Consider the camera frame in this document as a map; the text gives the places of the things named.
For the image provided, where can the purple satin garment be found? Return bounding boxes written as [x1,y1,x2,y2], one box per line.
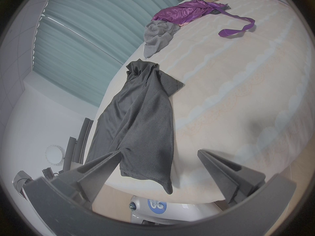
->
[152,0,255,38]

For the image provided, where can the round white mirror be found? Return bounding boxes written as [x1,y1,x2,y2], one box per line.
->
[45,145,65,166]

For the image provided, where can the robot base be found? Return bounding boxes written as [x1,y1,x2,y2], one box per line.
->
[128,194,230,224]

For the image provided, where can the black T-shirt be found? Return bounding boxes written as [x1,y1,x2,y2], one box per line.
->
[84,59,184,195]

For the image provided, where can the bed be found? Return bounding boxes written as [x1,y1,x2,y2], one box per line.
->
[85,0,315,205]

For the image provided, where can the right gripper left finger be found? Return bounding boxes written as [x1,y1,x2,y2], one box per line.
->
[50,151,122,203]

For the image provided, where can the dark grey garment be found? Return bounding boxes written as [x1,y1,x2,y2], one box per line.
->
[209,3,232,15]

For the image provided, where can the black chest of drawers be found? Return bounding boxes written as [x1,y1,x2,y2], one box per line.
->
[63,118,94,171]

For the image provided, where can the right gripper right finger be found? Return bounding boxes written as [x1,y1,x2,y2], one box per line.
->
[198,149,266,205]

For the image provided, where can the blue-green curtain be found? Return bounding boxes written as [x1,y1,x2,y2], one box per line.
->
[32,16,123,108]
[41,0,190,64]

